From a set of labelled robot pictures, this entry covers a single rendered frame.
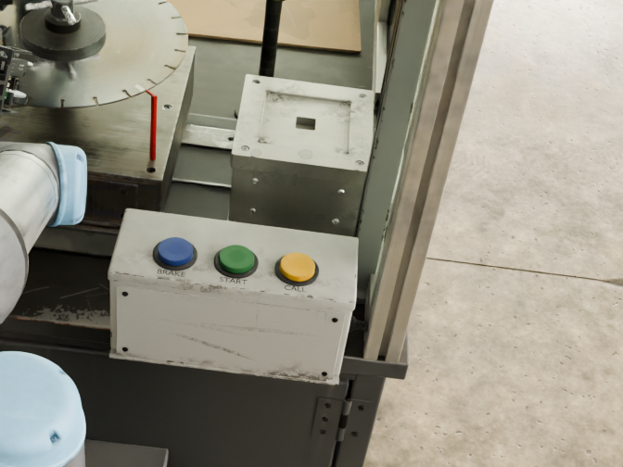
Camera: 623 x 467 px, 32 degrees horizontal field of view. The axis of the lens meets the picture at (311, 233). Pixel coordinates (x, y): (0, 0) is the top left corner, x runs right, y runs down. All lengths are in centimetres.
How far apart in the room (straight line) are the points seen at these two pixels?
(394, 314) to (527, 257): 140
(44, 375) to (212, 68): 88
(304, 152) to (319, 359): 28
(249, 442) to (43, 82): 56
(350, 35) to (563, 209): 111
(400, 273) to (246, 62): 66
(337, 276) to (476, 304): 132
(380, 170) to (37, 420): 52
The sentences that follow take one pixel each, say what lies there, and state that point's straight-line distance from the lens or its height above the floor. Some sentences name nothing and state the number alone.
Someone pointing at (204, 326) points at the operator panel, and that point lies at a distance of 127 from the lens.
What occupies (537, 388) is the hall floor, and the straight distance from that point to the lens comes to 242.
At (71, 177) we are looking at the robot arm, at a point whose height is 112.
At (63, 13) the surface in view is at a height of 99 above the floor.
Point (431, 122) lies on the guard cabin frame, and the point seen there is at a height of 112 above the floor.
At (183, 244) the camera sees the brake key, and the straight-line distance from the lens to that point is 125.
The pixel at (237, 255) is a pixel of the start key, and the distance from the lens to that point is 124.
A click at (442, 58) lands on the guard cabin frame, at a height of 120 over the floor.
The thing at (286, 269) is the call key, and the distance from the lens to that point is 123.
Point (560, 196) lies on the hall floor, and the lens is 291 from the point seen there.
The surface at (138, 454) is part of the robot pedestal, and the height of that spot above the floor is 75.
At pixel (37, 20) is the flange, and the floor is 96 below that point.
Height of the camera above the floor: 177
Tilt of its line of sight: 43 degrees down
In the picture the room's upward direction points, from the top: 9 degrees clockwise
